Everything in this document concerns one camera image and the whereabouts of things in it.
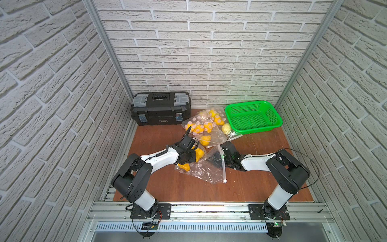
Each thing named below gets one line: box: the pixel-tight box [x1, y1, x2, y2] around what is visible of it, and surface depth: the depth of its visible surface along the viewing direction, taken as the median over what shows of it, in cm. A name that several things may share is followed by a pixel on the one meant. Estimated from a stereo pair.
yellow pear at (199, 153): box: [194, 148, 205, 163], surface depth 91 cm
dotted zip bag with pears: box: [174, 144, 227, 184], surface depth 86 cm
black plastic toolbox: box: [131, 91, 192, 126], surface depth 102 cm
